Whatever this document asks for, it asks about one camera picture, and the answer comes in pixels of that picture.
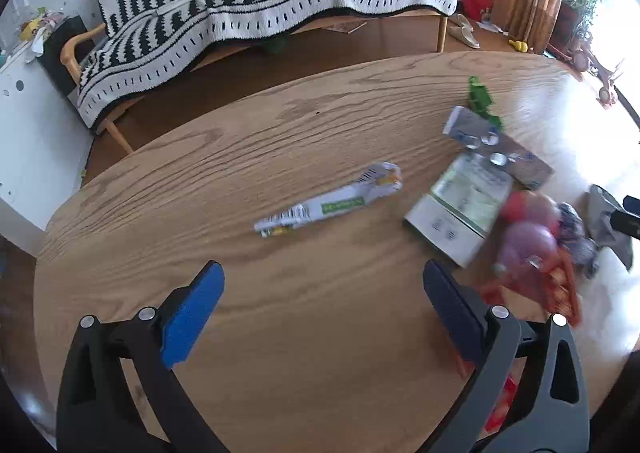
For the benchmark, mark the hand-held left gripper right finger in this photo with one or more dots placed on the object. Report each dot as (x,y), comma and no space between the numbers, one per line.
(452,308)

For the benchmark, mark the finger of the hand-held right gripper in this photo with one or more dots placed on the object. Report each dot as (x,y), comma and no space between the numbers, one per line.
(627,224)

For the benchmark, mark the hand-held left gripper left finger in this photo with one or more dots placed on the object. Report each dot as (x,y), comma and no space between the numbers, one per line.
(192,313)

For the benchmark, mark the dark blue wrapper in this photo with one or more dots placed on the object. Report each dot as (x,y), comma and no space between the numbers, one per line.
(575,233)

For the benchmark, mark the red net bag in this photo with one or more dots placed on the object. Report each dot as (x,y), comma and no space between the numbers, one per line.
(532,253)

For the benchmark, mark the white and green packet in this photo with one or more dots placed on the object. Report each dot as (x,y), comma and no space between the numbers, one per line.
(462,203)

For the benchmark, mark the grey blister card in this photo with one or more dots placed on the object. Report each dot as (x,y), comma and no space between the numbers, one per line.
(525,160)

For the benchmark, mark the white long wrapper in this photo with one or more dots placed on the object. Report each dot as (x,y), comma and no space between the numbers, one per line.
(335,205)

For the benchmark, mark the children's tricycle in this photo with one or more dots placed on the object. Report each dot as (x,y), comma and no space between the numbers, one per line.
(597,68)

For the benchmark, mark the small yellow toy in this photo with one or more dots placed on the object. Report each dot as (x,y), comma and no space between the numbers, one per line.
(518,45)

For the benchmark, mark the white cabinet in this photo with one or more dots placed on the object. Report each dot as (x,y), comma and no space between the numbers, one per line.
(35,133)

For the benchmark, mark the white paper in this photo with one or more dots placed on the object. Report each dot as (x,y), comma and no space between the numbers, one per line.
(491,25)

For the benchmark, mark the beige slipper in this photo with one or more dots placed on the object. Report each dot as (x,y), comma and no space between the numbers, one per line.
(464,37)
(466,22)

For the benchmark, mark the black side table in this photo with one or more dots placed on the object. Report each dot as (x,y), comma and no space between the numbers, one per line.
(62,58)

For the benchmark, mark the wooden sofa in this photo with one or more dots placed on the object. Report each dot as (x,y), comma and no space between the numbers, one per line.
(72,50)

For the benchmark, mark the yellow toy on cabinet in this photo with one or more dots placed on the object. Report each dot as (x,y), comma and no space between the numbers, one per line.
(31,28)

